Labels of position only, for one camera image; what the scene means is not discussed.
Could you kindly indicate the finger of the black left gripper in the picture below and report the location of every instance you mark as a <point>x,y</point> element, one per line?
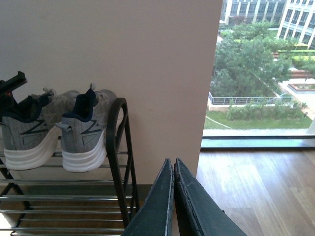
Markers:
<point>7,87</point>

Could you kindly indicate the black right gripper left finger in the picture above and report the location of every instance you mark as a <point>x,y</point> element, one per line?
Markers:
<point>154,218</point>

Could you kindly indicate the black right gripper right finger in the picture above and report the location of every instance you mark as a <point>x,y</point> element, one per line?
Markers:
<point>197,213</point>

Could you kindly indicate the grey sneaker with navy collar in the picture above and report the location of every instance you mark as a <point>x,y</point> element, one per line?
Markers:
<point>84,130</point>

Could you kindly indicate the black metal shoe rack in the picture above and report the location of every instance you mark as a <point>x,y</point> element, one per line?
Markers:
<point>49,201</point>

